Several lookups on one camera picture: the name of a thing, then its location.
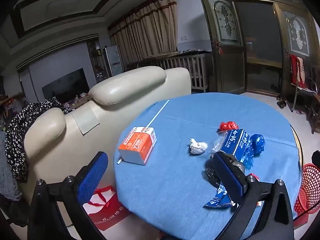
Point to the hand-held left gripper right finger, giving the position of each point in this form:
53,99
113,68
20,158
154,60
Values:
228,176

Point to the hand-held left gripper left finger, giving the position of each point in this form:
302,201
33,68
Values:
92,173

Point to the dark plastic wrap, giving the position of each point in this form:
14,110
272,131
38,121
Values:
209,173

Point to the red plastic mesh basket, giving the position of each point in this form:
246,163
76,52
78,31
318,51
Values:
310,180

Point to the blue carton box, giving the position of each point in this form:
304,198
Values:
235,142

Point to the red plastic bag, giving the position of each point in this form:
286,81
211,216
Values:
227,125

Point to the blue foil wrapper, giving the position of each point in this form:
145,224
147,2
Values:
217,200

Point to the crumpled white paper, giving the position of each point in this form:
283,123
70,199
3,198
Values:
197,147

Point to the red gift bag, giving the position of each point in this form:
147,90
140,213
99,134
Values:
112,212

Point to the blue crumpled plastic bag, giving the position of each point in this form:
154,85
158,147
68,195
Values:
257,142

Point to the dark wooden side table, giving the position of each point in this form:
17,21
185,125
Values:
313,110

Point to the pink slipper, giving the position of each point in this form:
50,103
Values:
300,112

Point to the blue tablecloth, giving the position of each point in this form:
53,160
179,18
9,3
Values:
175,180

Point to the orange white box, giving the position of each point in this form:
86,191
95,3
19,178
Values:
137,142

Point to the dark floral cloth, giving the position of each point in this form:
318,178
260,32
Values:
20,130

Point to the grey knitted cloth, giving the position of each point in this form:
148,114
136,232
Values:
6,175

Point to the long white straw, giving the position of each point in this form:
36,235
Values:
157,113

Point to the red striped cloth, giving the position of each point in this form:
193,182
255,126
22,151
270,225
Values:
298,70

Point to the black television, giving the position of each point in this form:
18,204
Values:
65,87

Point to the cream leather sofa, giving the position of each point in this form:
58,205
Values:
130,85

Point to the glass panel wooden door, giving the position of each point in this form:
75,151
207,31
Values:
227,67
297,35

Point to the wooden crib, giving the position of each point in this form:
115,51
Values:
195,67

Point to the standing air conditioner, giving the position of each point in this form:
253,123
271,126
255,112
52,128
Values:
113,60

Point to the dark display shelf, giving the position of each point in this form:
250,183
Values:
96,55

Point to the beige curtain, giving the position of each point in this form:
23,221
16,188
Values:
150,30

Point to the metal frame chair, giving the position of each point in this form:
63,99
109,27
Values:
303,92

